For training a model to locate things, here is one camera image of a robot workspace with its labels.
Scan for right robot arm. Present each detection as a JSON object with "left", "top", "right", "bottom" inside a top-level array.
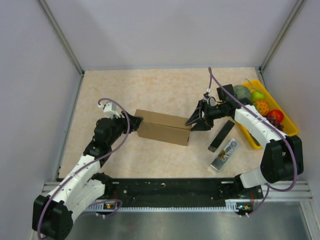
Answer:
[{"left": 185, "top": 84, "right": 304, "bottom": 198}]

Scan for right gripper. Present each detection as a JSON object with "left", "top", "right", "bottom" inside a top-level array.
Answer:
[{"left": 185, "top": 100, "right": 225, "bottom": 132}]

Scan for black rectangular bar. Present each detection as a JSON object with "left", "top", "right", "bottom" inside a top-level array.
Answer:
[{"left": 207, "top": 120, "right": 235, "bottom": 153}]

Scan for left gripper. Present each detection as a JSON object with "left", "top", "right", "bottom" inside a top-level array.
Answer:
[{"left": 108, "top": 111, "right": 145, "bottom": 146}]

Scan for purple cable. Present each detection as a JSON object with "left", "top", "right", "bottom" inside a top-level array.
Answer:
[
  {"left": 36, "top": 97, "right": 131, "bottom": 240},
  {"left": 207, "top": 66, "right": 300, "bottom": 218}
]

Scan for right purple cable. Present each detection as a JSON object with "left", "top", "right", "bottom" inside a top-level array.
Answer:
[{"left": 207, "top": 66, "right": 300, "bottom": 218}]

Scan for brown cardboard box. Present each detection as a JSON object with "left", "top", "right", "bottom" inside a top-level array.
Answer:
[{"left": 135, "top": 109, "right": 191, "bottom": 146}]

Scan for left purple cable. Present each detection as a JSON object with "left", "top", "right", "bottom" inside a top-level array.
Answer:
[{"left": 36, "top": 97, "right": 131, "bottom": 240}]

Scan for red apple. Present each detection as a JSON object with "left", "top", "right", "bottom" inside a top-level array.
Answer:
[{"left": 267, "top": 109, "right": 285, "bottom": 123}]

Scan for orange pineapple toy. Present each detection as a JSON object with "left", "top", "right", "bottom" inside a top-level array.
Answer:
[{"left": 254, "top": 99, "right": 270, "bottom": 116}]

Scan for purple grapes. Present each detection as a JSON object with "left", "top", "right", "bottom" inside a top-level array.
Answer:
[{"left": 268, "top": 118, "right": 284, "bottom": 131}]

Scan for aluminium rail frame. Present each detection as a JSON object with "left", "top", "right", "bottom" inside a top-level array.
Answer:
[{"left": 39, "top": 181, "right": 313, "bottom": 213}]

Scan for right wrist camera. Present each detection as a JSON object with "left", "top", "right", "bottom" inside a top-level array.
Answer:
[{"left": 202, "top": 88, "right": 218, "bottom": 107}]

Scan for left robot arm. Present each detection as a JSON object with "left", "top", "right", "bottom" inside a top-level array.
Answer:
[{"left": 31, "top": 111, "right": 143, "bottom": 240}]

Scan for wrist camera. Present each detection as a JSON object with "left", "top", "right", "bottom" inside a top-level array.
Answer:
[
  {"left": 202, "top": 88, "right": 218, "bottom": 107},
  {"left": 97, "top": 101, "right": 121, "bottom": 119}
]

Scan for grey-green melon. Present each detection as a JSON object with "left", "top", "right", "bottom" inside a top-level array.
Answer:
[{"left": 233, "top": 85, "right": 251, "bottom": 100}]

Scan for green lime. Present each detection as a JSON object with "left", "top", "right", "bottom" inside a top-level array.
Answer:
[{"left": 252, "top": 137, "right": 260, "bottom": 146}]

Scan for green apple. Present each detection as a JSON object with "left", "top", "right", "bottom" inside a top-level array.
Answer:
[{"left": 251, "top": 90, "right": 265, "bottom": 102}]

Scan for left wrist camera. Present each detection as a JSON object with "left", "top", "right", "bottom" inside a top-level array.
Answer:
[{"left": 97, "top": 101, "right": 121, "bottom": 119}]

